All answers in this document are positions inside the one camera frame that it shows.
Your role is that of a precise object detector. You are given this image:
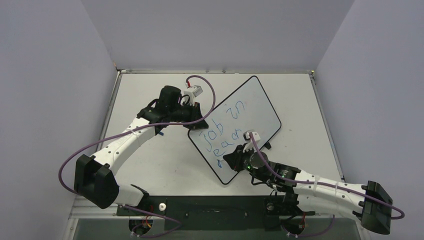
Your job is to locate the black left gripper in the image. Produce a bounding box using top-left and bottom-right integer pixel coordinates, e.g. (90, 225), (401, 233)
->
(169, 101), (208, 130)

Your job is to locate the black framed whiteboard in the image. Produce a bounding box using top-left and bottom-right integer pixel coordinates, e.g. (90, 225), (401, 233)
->
(188, 75), (282, 185)

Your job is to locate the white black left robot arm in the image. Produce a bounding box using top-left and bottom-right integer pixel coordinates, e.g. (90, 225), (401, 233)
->
(74, 85), (209, 215)

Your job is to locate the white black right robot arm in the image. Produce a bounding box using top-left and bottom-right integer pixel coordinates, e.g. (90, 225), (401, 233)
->
(223, 145), (393, 235)

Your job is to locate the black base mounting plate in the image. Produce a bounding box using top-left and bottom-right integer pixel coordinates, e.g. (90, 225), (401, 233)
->
(116, 195), (304, 231)

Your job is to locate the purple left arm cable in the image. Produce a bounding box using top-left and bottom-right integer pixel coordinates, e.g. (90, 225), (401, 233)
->
(58, 75), (217, 239)

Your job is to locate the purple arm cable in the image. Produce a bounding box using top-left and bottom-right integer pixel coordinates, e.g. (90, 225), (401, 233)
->
(249, 132), (405, 220)
(58, 75), (217, 239)

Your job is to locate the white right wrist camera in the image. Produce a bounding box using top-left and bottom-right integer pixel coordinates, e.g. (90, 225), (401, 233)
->
(242, 131), (261, 153)

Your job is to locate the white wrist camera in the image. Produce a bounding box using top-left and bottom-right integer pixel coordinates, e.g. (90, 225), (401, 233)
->
(242, 131), (261, 153)
(182, 82), (203, 105)

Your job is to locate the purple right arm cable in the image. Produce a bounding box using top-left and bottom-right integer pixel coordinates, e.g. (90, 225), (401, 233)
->
(249, 132), (405, 220)

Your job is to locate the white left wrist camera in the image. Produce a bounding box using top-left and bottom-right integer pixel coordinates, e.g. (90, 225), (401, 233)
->
(182, 82), (203, 105)

